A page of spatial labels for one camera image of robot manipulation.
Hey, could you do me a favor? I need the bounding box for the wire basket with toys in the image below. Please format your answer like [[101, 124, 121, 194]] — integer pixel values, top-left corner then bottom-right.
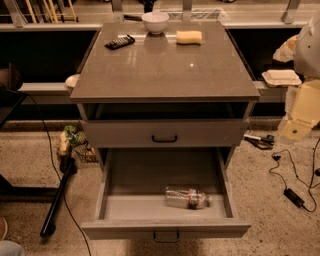
[[57, 125, 97, 163]]

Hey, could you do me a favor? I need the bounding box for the open grey bottom drawer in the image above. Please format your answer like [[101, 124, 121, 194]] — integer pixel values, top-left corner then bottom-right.
[[82, 148, 251, 243]]

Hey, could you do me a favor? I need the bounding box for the grey drawer cabinet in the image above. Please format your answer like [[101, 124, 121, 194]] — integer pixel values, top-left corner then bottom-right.
[[71, 22, 259, 162]]

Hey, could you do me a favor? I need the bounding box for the white foam food container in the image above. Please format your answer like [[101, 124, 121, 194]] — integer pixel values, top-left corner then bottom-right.
[[262, 69, 302, 87]]

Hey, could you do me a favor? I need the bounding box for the black power adapter with cable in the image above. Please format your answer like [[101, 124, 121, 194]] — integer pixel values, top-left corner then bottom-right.
[[268, 139, 320, 213]]

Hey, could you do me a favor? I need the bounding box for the white plate behind cabinet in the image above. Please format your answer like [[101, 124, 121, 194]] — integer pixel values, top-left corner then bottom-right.
[[65, 74, 80, 88]]

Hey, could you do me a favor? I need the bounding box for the closed grey upper drawer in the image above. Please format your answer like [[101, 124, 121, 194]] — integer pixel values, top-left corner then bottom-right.
[[82, 120, 248, 148]]

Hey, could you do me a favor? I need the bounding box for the black remote control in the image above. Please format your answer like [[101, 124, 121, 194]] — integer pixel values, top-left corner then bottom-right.
[[105, 35, 135, 50]]

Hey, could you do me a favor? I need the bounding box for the yellow sponge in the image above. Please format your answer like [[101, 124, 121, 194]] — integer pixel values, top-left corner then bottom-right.
[[176, 31, 202, 45]]

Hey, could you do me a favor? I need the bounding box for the clear plastic water bottle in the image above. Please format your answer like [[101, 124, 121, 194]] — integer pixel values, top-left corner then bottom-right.
[[165, 185, 212, 210]]

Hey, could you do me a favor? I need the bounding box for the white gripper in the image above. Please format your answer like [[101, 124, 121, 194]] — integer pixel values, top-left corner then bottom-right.
[[279, 79, 320, 142]]

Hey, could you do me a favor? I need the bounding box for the black metal pole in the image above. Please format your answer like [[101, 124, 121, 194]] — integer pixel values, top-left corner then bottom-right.
[[40, 158, 76, 238]]

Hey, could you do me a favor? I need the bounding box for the white bowl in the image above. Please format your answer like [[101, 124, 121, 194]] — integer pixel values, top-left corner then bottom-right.
[[142, 12, 169, 34]]

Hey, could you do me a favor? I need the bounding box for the black cable on floor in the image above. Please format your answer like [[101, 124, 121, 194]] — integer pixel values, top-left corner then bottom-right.
[[25, 93, 93, 256]]

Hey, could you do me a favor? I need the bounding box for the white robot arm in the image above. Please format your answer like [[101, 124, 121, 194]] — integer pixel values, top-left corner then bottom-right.
[[273, 11, 320, 142]]

